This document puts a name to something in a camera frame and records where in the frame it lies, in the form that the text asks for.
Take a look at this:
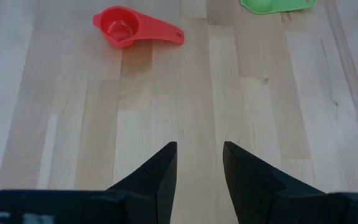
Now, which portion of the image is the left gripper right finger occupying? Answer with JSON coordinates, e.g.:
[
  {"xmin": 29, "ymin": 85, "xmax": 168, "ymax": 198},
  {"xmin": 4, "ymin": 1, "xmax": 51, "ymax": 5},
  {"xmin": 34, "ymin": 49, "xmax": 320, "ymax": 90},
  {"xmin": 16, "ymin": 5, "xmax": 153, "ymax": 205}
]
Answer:
[{"xmin": 223, "ymin": 141, "xmax": 331, "ymax": 224}]

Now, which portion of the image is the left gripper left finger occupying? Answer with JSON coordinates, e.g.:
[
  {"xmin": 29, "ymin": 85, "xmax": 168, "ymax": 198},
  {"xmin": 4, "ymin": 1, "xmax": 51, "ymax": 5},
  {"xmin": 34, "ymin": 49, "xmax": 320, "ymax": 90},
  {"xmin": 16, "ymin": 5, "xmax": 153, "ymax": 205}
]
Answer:
[{"xmin": 106, "ymin": 141, "xmax": 178, "ymax": 224}]

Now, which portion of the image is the red plastic measuring cup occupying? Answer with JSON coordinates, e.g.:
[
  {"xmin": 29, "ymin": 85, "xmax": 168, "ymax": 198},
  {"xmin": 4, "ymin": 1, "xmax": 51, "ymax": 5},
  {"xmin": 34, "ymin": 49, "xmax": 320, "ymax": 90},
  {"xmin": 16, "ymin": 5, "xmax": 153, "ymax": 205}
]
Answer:
[{"xmin": 92, "ymin": 6, "xmax": 185, "ymax": 49}]

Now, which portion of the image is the green plastic measuring cup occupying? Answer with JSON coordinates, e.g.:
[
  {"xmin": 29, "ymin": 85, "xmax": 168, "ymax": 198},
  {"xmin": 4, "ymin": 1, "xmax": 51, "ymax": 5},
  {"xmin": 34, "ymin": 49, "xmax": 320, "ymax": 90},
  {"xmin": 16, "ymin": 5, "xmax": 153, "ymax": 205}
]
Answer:
[{"xmin": 239, "ymin": 0, "xmax": 318, "ymax": 16}]

